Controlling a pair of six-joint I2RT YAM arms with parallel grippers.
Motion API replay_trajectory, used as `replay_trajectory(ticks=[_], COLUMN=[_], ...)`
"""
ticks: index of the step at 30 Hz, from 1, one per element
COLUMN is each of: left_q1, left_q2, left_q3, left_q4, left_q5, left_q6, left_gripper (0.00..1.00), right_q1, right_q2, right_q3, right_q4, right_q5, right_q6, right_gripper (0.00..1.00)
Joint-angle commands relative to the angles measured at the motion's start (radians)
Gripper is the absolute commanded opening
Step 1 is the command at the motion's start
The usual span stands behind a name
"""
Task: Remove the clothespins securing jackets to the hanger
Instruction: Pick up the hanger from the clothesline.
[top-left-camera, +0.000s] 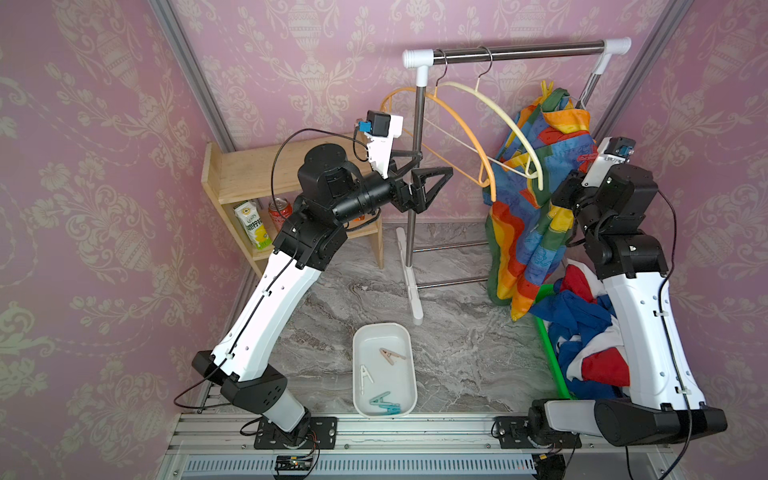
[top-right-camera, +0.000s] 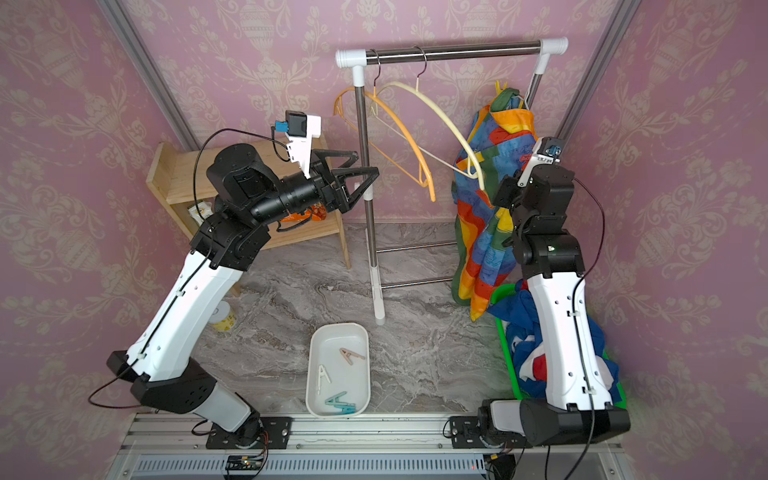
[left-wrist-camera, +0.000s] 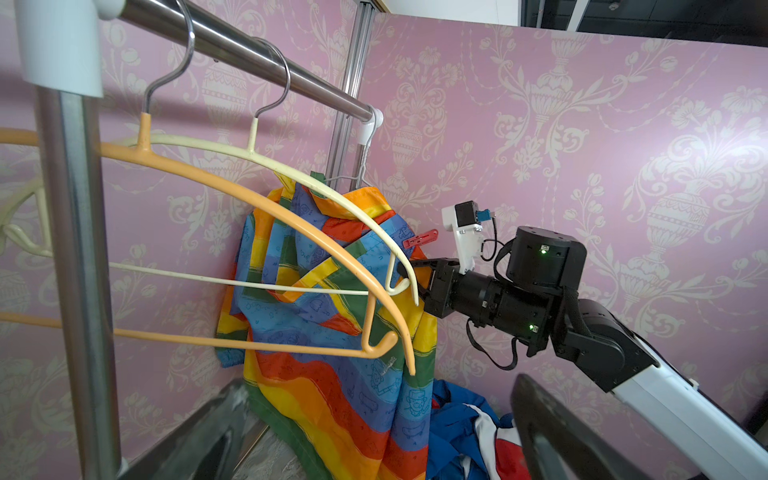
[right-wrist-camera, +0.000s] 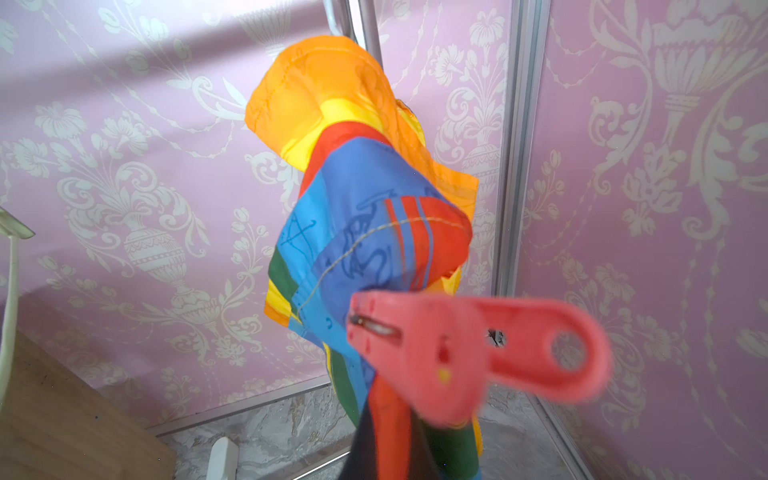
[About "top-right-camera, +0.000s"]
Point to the wooden clothes hanger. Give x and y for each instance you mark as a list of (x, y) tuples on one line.
[(356, 61)]

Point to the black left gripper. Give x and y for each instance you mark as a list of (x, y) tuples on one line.
[(334, 197)]

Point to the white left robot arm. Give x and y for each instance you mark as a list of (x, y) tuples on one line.
[(250, 198)]

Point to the small circuit board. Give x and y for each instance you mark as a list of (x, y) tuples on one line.
[(244, 464)]

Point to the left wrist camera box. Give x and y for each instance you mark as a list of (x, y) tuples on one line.
[(301, 130)]

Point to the green white juice carton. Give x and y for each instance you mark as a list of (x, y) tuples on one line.
[(200, 211)]

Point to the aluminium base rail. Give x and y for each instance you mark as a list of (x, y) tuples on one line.
[(369, 446)]

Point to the orange snack bag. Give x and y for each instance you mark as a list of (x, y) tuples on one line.
[(316, 212)]

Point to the white clothespin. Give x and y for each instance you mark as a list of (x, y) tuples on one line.
[(323, 378)]

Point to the blue clothespin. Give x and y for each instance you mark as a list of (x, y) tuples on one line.
[(345, 409)]

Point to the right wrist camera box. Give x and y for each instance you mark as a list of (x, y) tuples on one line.
[(547, 150)]

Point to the white plastic tray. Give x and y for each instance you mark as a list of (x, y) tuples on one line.
[(356, 379)]

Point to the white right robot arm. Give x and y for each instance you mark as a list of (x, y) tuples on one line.
[(578, 407)]

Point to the rainbow striped jacket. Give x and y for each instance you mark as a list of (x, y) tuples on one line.
[(502, 137)]

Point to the blue red white jacket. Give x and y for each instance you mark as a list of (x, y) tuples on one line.
[(528, 342)]

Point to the teal green clothespin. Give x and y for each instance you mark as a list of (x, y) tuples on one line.
[(338, 401)]

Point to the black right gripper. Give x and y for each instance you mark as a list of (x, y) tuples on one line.
[(507, 199)]

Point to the pink clothespin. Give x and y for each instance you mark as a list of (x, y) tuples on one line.
[(350, 357)]

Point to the cream white clothes hanger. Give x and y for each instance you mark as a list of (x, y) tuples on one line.
[(384, 115)]

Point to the metal clothes rack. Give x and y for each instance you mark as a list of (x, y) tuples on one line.
[(543, 48)]

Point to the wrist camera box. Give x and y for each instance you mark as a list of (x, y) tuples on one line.
[(547, 150), (301, 130)]

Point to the green plastic basket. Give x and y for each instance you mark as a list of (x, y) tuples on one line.
[(510, 360)]

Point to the wooden two-tier shelf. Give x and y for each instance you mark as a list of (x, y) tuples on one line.
[(178, 179)]

